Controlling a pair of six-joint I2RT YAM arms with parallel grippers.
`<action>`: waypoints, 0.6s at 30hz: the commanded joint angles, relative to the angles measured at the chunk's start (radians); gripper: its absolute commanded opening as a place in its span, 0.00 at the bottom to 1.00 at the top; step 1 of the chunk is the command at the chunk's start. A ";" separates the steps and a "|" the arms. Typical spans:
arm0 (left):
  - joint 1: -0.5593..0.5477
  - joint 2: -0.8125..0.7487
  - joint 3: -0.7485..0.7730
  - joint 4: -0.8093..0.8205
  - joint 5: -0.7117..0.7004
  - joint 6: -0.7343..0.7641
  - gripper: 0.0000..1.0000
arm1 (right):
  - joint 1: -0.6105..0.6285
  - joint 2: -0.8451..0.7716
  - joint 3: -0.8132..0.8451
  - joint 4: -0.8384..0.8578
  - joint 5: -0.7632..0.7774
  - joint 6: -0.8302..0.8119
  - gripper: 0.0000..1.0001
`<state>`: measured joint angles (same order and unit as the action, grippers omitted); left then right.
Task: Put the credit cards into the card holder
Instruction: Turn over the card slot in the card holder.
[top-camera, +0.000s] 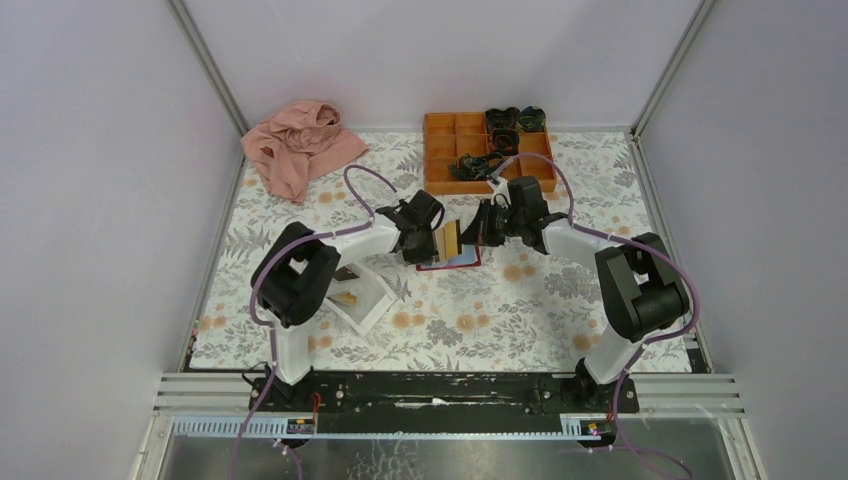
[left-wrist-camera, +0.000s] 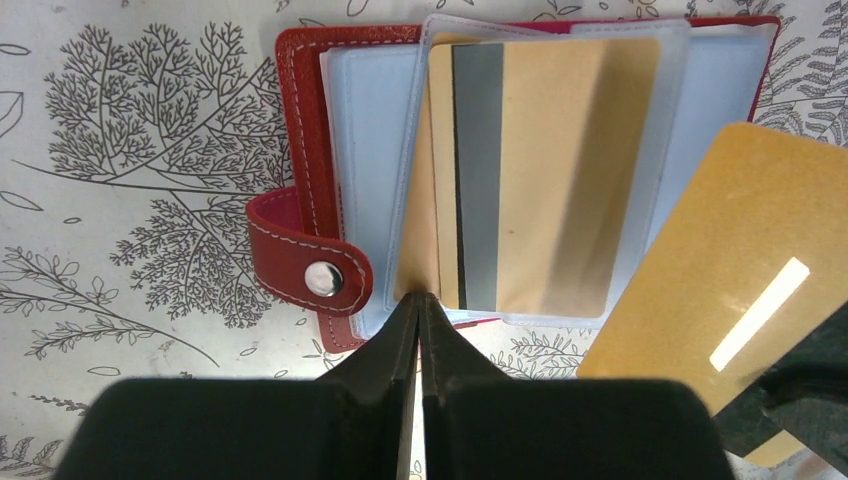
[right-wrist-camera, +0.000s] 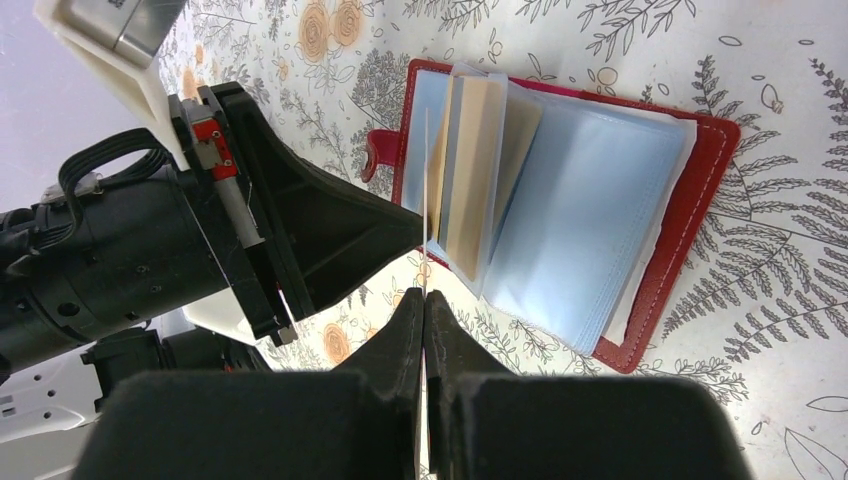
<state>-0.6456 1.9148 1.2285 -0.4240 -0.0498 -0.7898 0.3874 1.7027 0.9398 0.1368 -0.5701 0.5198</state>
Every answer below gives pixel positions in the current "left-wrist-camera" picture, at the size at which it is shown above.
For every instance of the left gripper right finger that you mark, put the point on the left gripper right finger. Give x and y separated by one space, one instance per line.
479 423

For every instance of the floral table mat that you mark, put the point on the floral table mat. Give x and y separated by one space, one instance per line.
133 133

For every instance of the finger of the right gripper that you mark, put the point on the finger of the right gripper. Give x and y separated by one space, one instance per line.
804 393

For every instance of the red card holder wallet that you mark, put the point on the red card holder wallet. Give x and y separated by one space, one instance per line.
324 243

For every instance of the gold VIP card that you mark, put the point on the gold VIP card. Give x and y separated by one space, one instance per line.
418 262

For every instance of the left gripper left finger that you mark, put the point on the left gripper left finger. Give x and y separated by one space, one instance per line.
353 422

